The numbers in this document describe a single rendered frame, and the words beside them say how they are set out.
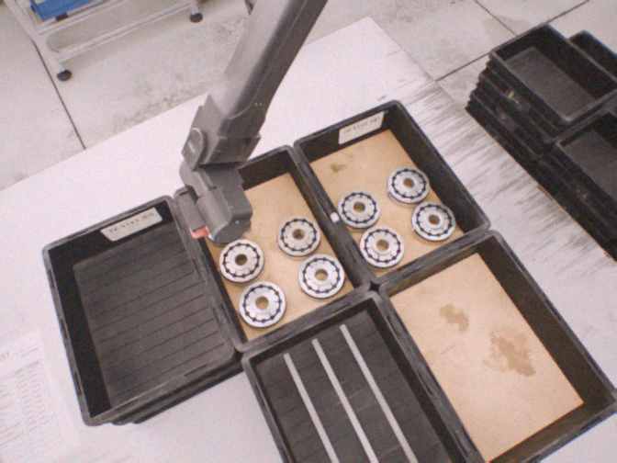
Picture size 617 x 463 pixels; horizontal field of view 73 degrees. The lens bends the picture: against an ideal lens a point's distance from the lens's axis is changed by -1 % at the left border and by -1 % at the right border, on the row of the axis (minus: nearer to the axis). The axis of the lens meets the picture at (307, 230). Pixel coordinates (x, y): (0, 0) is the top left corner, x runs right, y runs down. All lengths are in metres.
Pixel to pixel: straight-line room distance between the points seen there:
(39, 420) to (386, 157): 1.05
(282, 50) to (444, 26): 2.41
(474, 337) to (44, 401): 1.00
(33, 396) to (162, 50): 2.03
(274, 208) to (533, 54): 1.37
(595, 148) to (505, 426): 1.30
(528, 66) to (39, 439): 2.01
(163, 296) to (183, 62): 1.83
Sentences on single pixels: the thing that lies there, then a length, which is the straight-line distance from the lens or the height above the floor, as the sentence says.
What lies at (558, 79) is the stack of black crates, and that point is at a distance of 2.00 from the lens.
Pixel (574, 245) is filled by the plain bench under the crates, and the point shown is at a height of 0.70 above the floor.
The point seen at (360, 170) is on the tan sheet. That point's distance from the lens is 1.10.
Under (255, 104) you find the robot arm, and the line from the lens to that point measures 0.51.
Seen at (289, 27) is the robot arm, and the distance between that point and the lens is 0.46.
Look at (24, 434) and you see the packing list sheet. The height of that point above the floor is 0.70.
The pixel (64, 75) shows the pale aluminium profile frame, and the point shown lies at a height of 0.02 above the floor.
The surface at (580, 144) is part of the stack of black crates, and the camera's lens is 1.99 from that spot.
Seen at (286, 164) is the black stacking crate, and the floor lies 0.87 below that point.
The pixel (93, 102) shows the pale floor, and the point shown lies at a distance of 2.63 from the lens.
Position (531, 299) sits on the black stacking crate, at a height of 0.90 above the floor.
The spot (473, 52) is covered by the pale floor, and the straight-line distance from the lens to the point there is 2.73.
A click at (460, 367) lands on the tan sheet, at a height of 0.83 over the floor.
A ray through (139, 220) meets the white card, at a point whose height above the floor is 0.90.
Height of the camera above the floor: 1.75
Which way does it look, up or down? 66 degrees down
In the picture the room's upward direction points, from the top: 2 degrees counter-clockwise
